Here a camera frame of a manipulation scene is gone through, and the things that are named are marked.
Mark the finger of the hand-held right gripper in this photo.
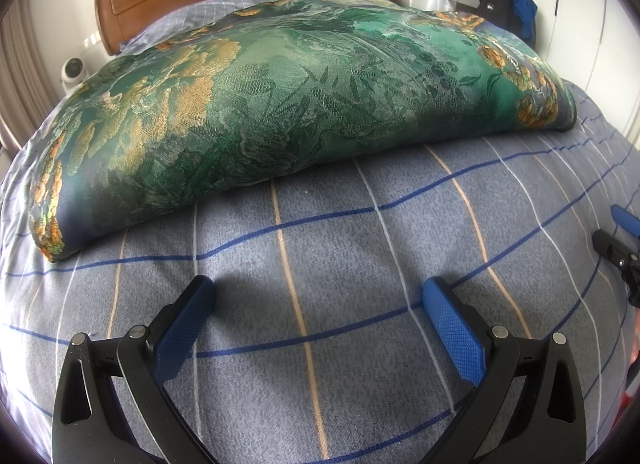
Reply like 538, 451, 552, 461
592, 229, 640, 295
611, 205, 640, 241

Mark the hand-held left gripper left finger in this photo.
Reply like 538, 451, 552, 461
52, 275, 221, 464

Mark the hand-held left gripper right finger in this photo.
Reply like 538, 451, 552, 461
421, 278, 587, 464

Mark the blue plaid bed sheet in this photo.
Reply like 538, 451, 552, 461
0, 0, 640, 464

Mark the white wardrobe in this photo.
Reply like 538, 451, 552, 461
480, 0, 618, 92

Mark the blue jacket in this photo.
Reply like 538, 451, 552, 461
477, 0, 539, 41

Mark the black backpack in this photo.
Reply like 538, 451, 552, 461
475, 0, 521, 30

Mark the white round fan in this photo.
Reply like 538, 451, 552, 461
60, 58, 90, 92

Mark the beige curtain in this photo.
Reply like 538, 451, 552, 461
0, 0, 56, 150

